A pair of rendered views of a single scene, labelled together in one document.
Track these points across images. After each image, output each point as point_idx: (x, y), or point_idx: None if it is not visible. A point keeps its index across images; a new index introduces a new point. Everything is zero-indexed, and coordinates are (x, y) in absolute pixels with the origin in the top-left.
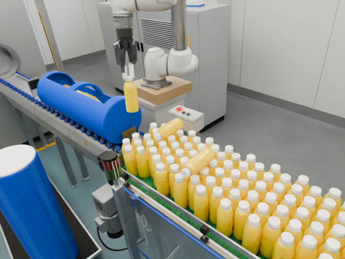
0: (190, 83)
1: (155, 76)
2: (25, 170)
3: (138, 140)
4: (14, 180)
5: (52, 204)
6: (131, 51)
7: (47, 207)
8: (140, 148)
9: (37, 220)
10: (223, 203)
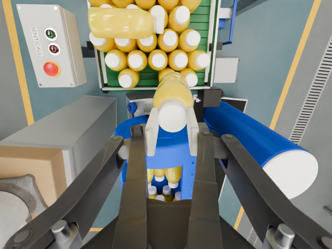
0: None
1: (6, 203)
2: (284, 147)
3: (179, 61)
4: (295, 145)
5: (238, 125)
6: (131, 177)
7: (245, 123)
8: (195, 36)
9: (254, 120)
10: None
